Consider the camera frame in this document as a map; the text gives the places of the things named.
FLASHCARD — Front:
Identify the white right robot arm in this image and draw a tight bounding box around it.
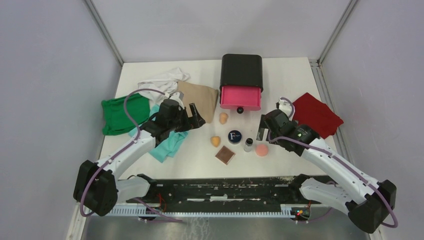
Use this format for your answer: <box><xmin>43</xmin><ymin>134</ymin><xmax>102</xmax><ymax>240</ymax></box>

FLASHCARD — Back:
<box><xmin>258</xmin><ymin>109</ymin><xmax>399</xmax><ymax>234</ymax></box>

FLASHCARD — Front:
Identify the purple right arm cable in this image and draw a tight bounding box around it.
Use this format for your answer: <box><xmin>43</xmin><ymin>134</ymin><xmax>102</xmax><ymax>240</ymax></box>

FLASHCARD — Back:
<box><xmin>267</xmin><ymin>96</ymin><xmax>399</xmax><ymax>229</ymax></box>

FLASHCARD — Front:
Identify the white crumpled cloth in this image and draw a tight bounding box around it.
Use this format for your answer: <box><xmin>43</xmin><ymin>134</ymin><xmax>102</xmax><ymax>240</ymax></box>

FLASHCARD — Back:
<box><xmin>137</xmin><ymin>67</ymin><xmax>191</xmax><ymax>104</ymax></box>

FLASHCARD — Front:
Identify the white slotted cable duct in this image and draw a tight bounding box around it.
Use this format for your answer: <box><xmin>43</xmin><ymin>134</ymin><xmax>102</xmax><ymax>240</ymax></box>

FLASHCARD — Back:
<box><xmin>106</xmin><ymin>203</ymin><xmax>310</xmax><ymax>219</ymax></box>

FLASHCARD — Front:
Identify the black pink drawer organizer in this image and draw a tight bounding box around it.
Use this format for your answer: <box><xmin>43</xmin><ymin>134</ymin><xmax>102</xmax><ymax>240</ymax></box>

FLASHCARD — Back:
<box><xmin>219</xmin><ymin>53</ymin><xmax>264</xmax><ymax>114</ymax></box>

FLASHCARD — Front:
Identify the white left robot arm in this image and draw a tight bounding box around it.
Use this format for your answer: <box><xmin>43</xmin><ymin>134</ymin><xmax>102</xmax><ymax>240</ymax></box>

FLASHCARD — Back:
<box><xmin>73</xmin><ymin>99</ymin><xmax>206</xmax><ymax>216</ymax></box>

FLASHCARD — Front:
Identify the small clear black-capped bottle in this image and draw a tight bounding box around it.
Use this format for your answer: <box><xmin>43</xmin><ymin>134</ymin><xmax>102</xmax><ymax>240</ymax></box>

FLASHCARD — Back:
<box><xmin>243</xmin><ymin>138</ymin><xmax>254</xmax><ymax>153</ymax></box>

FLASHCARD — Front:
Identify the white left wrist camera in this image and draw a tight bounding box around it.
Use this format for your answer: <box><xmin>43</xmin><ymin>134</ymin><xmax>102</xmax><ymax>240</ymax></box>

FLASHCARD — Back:
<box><xmin>169</xmin><ymin>91</ymin><xmax>184</xmax><ymax>108</ymax></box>

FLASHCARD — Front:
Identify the brown square eyeshadow compact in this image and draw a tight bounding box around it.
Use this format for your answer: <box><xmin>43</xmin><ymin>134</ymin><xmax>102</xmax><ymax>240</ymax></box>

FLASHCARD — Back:
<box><xmin>215</xmin><ymin>146</ymin><xmax>236</xmax><ymax>165</ymax></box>

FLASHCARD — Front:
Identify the beige folded cloth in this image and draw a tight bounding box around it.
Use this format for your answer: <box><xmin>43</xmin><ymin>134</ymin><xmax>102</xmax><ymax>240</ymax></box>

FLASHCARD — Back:
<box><xmin>167</xmin><ymin>81</ymin><xmax>219</xmax><ymax>124</ymax></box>

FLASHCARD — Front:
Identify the red cloth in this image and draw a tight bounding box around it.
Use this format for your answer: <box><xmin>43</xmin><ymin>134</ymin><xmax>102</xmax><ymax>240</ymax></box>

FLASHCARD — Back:
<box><xmin>293</xmin><ymin>92</ymin><xmax>344</xmax><ymax>139</ymax></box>

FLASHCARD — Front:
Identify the pink round powder puff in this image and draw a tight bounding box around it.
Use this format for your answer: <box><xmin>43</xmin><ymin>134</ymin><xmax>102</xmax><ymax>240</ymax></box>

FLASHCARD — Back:
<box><xmin>255</xmin><ymin>144</ymin><xmax>269</xmax><ymax>157</ymax></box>

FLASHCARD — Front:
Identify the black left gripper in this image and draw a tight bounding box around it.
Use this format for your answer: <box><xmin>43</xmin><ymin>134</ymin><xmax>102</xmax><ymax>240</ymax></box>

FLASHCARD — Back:
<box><xmin>168</xmin><ymin>103</ymin><xmax>205</xmax><ymax>133</ymax></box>

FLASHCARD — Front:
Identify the teal cloth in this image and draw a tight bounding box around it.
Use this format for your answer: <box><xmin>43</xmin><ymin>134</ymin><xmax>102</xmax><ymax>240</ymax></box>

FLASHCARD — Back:
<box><xmin>135</xmin><ymin>104</ymin><xmax>189</xmax><ymax>163</ymax></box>

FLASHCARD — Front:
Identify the green cloth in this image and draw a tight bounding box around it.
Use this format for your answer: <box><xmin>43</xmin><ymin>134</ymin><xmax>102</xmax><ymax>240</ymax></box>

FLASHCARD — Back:
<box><xmin>101</xmin><ymin>93</ymin><xmax>150</xmax><ymax>136</ymax></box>

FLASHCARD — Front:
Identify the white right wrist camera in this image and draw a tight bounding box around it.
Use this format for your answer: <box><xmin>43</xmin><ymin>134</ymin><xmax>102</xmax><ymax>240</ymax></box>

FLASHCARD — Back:
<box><xmin>276</xmin><ymin>99</ymin><xmax>293</xmax><ymax>118</ymax></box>

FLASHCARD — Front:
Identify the pink top drawer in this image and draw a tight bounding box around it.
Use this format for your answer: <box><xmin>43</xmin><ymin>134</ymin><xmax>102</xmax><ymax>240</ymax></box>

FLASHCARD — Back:
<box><xmin>219</xmin><ymin>85</ymin><xmax>262</xmax><ymax>111</ymax></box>

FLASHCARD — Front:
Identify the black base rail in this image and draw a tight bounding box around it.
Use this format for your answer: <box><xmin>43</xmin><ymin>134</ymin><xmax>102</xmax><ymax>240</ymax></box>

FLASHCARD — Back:
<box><xmin>141</xmin><ymin>176</ymin><xmax>312</xmax><ymax>213</ymax></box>

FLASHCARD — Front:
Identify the dark blue round jar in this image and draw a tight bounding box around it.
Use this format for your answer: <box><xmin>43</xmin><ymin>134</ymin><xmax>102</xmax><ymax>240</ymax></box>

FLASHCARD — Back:
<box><xmin>227</xmin><ymin>129</ymin><xmax>243</xmax><ymax>145</ymax></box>

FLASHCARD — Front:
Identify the peach gourd makeup sponge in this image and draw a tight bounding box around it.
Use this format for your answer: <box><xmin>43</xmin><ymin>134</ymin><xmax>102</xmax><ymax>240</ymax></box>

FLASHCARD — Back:
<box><xmin>219</xmin><ymin>112</ymin><xmax>229</xmax><ymax>125</ymax></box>

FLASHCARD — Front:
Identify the orange teardrop makeup sponge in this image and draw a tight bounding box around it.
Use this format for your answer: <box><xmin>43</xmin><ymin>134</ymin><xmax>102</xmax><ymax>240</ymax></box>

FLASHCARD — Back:
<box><xmin>210</xmin><ymin>136</ymin><xmax>221</xmax><ymax>148</ymax></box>

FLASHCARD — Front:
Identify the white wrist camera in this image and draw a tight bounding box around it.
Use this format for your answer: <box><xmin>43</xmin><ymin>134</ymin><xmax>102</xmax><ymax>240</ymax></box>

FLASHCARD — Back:
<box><xmin>169</xmin><ymin>91</ymin><xmax>184</xmax><ymax>108</ymax></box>
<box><xmin>276</xmin><ymin>99</ymin><xmax>293</xmax><ymax>118</ymax></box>

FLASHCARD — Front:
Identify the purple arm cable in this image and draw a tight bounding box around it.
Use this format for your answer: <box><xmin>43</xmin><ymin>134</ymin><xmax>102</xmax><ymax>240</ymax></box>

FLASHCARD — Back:
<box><xmin>267</xmin><ymin>96</ymin><xmax>399</xmax><ymax>229</ymax></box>
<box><xmin>79</xmin><ymin>88</ymin><xmax>184</xmax><ymax>223</ymax></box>

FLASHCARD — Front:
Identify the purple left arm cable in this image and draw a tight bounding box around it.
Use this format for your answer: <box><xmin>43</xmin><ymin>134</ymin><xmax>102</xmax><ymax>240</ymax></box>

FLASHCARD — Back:
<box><xmin>79</xmin><ymin>88</ymin><xmax>184</xmax><ymax>223</ymax></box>

